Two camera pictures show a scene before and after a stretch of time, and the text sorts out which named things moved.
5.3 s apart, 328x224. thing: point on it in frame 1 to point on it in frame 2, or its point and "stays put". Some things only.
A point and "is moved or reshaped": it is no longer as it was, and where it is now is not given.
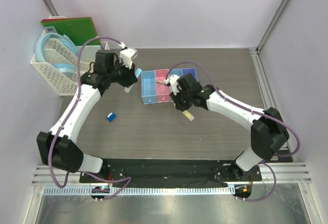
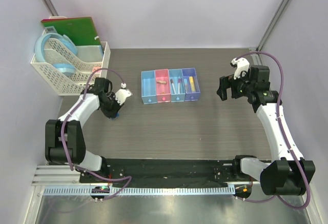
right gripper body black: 183,99 to 241,86
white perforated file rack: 56,58 stays put
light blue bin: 148,86 stays put
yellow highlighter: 187,114 is moved or reshaped
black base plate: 166,173 stays put
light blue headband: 65,69 stays put
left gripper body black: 120,74 to 111,106
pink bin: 163,90 stays put
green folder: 79,29 stays put
